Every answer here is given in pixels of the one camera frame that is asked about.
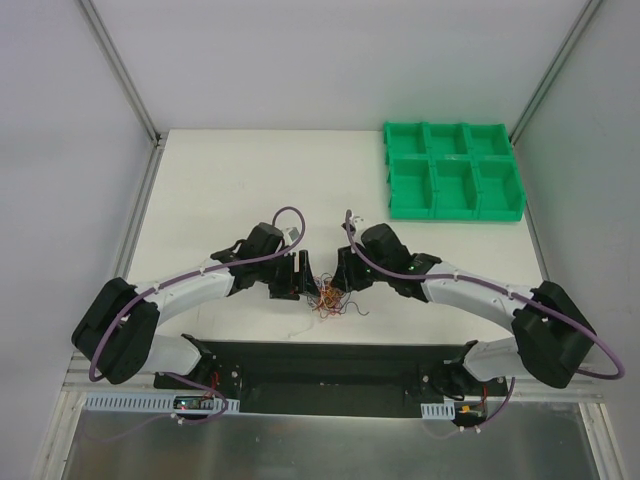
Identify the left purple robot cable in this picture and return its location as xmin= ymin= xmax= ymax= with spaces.
xmin=87 ymin=206 xmax=309 ymax=426

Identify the white cable duct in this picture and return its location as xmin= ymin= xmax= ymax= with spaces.
xmin=85 ymin=393 xmax=240 ymax=415
xmin=420 ymin=399 xmax=456 ymax=421

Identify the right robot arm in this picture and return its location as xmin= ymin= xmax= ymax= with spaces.
xmin=334 ymin=217 xmax=595 ymax=395

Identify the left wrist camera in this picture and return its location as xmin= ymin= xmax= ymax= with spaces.
xmin=282 ymin=227 xmax=301 ymax=246

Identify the left white cable duct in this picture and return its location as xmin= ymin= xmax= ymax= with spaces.
xmin=85 ymin=393 xmax=240 ymax=415

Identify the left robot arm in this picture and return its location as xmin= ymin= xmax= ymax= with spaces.
xmin=71 ymin=222 xmax=319 ymax=389

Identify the coloured wire bundle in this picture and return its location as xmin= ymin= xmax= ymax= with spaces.
xmin=302 ymin=272 xmax=372 ymax=320

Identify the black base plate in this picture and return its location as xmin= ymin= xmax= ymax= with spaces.
xmin=152 ymin=337 xmax=517 ymax=419

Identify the right white cable duct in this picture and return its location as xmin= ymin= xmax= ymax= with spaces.
xmin=420 ymin=399 xmax=456 ymax=421

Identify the green compartment bin tray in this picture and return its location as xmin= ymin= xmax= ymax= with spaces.
xmin=383 ymin=122 xmax=526 ymax=223

